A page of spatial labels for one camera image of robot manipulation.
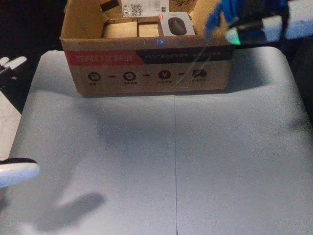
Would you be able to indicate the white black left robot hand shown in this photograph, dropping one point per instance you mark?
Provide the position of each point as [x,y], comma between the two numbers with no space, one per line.
[17,171]

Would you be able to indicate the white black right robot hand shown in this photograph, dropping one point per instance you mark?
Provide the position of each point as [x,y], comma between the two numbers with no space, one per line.
[256,30]

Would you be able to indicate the white mouse box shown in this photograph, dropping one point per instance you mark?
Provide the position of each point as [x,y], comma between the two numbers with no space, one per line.
[177,25]

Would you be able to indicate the printed brown cardboard box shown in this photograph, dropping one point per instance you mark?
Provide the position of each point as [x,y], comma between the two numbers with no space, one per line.
[146,85]

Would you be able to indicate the light grey table cover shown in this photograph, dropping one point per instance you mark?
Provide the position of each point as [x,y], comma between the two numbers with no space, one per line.
[122,147]

